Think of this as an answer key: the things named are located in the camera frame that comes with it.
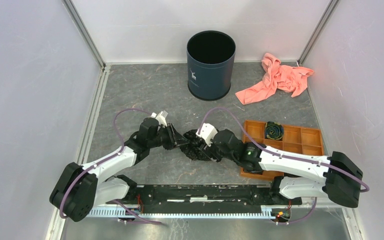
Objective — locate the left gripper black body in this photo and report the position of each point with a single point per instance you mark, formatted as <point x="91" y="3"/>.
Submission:
<point x="166" y="137"/>

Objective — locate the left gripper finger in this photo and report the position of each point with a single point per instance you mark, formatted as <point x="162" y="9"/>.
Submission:
<point x="176" y="137"/>
<point x="180" y="143"/>

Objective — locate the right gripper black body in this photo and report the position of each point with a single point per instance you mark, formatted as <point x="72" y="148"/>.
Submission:
<point x="215" y="151"/>

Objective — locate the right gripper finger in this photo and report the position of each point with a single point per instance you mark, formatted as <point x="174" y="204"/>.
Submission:
<point x="197" y="145"/>
<point x="206" y="155"/>

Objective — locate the black trash bag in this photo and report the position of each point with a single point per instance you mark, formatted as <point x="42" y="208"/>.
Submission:
<point x="190" y="135"/>

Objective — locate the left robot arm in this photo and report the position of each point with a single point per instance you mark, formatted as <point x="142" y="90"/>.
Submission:
<point x="80" y="188"/>

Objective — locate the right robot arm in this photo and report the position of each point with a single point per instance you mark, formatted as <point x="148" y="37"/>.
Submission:
<point x="335" y="177"/>

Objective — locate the dark blue trash bin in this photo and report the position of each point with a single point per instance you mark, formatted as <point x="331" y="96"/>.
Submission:
<point x="210" y="60"/>

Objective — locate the orange compartment tray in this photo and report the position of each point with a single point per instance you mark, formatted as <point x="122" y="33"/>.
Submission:
<point x="296" y="139"/>

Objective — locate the pink crumpled cloth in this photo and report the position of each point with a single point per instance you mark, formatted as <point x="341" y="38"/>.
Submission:
<point x="290" y="79"/>

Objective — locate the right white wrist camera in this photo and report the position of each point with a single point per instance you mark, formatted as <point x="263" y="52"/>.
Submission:
<point x="207" y="133"/>

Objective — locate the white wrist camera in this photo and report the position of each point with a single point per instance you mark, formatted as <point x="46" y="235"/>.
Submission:
<point x="161" y="118"/>
<point x="207" y="133"/>

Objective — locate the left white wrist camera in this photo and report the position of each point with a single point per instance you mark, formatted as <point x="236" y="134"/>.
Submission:
<point x="161" y="118"/>

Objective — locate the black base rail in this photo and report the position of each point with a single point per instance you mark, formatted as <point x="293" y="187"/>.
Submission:
<point x="213" y="201"/>

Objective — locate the left aluminium corner post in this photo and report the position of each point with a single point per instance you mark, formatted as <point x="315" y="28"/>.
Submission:
<point x="80" y="25"/>

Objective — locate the aluminium corner post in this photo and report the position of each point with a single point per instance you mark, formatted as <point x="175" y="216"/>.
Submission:
<point x="330" y="9"/>
<point x="80" y="25"/>

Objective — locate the right aluminium corner post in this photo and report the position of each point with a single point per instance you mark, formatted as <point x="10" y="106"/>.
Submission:
<point x="330" y="9"/>

